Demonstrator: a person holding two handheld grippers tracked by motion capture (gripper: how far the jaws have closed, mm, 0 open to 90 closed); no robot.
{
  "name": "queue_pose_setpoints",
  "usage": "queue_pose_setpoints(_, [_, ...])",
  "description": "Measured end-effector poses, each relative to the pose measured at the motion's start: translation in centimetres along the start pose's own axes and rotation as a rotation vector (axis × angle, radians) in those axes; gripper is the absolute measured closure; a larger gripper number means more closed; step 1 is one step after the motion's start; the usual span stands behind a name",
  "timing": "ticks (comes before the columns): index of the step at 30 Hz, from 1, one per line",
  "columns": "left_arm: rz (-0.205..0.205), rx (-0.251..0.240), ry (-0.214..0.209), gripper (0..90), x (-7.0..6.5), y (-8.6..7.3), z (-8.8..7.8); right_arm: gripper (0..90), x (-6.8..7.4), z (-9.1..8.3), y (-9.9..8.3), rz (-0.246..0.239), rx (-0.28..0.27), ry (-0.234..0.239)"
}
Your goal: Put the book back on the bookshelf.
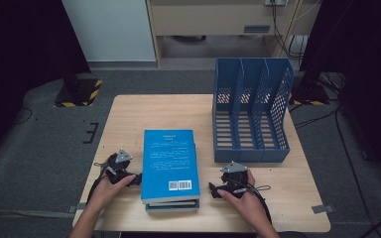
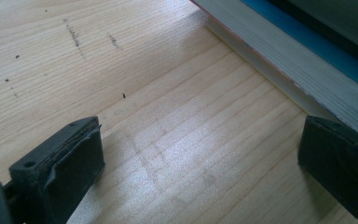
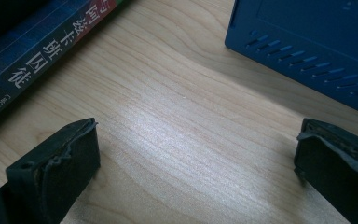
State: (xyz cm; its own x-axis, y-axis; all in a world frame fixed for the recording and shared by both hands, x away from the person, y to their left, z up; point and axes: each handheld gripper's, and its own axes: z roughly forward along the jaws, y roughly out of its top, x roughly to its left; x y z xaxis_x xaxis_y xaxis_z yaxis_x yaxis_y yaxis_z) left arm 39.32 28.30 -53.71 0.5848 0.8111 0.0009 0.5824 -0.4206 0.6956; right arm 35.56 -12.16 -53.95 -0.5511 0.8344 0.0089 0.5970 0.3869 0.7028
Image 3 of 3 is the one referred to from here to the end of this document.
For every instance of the teal illustrated book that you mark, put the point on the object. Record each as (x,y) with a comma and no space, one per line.
(34,59)

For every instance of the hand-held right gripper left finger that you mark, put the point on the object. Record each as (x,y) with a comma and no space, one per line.
(59,174)

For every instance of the blue plastic file rack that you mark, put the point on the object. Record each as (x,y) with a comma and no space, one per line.
(307,37)

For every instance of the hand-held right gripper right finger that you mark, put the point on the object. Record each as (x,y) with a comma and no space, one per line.
(338,174)

